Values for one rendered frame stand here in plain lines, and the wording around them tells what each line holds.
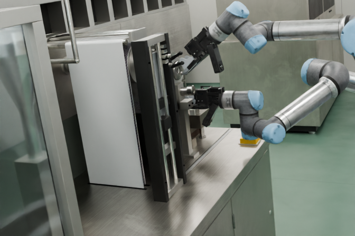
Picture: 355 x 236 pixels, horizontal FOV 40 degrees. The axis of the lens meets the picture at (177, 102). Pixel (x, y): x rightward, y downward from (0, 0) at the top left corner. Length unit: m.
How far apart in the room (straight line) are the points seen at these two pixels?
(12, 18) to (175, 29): 1.84
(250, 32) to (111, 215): 0.80
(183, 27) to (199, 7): 4.01
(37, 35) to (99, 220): 0.80
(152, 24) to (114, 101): 0.86
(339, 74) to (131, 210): 0.96
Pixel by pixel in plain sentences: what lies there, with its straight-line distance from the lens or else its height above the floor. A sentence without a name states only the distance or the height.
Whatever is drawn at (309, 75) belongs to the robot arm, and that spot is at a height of 1.15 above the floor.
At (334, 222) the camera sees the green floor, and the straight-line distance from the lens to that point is 3.31.
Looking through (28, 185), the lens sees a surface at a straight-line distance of 0.98.
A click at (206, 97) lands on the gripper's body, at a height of 1.13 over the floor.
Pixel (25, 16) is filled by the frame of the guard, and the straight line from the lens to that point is 0.96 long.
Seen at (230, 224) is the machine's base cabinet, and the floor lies 0.73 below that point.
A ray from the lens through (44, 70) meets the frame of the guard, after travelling 0.98.
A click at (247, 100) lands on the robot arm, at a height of 1.12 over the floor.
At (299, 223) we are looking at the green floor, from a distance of 3.28.
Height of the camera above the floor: 1.63
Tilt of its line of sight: 15 degrees down
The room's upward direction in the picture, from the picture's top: 7 degrees counter-clockwise
